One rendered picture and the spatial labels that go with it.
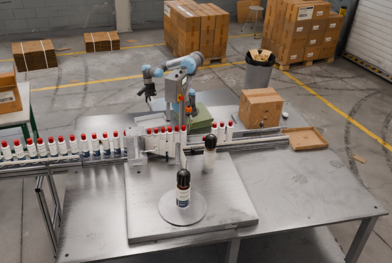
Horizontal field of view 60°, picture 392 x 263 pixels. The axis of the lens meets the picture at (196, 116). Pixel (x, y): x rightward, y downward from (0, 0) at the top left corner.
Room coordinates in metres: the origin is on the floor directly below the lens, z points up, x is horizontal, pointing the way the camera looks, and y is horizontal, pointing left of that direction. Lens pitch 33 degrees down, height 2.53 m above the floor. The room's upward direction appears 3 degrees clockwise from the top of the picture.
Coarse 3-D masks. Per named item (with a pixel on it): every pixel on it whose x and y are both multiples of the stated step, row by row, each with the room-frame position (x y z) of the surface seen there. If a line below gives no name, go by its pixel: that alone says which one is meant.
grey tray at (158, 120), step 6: (156, 114) 2.58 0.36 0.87; (162, 114) 2.60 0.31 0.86; (138, 120) 2.51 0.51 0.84; (144, 120) 2.53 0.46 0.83; (150, 120) 2.54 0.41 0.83; (156, 120) 2.54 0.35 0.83; (162, 120) 2.54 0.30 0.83; (138, 126) 2.37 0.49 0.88; (144, 126) 2.44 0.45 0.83; (150, 126) 2.44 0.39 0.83; (156, 126) 2.45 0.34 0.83; (162, 126) 2.40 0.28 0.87; (168, 126) 2.42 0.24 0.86
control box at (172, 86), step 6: (174, 72) 2.21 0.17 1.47; (186, 72) 2.23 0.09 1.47; (168, 78) 2.11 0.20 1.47; (174, 78) 2.12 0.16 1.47; (180, 78) 2.13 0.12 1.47; (168, 84) 2.11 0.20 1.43; (174, 84) 2.09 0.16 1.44; (180, 84) 2.13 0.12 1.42; (186, 84) 2.23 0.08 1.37; (168, 90) 2.11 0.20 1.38; (174, 90) 2.09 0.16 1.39; (180, 90) 2.14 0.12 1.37; (168, 96) 2.11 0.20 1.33; (174, 96) 2.09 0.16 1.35; (174, 102) 2.09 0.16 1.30
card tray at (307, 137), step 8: (288, 128) 2.46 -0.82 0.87; (296, 128) 2.48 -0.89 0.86; (304, 128) 2.50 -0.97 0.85; (312, 128) 2.52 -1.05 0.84; (296, 136) 2.39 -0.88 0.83; (304, 136) 2.40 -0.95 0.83; (312, 136) 2.40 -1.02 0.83; (320, 136) 2.39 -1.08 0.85; (296, 144) 2.28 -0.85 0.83; (304, 144) 2.29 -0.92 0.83; (312, 144) 2.29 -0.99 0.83; (320, 144) 2.25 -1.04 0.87
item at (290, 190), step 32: (96, 128) 2.37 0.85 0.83; (256, 160) 2.05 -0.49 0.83; (288, 160) 2.07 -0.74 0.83; (320, 160) 2.09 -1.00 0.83; (96, 192) 1.63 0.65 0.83; (256, 192) 1.70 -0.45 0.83; (288, 192) 1.72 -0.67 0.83; (320, 192) 1.73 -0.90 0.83; (352, 192) 1.75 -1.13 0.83; (64, 224) 1.36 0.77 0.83; (96, 224) 1.37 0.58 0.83; (288, 224) 1.44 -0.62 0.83; (320, 224) 1.46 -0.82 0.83; (64, 256) 1.14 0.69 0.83; (96, 256) 1.15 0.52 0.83; (128, 256) 1.17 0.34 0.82
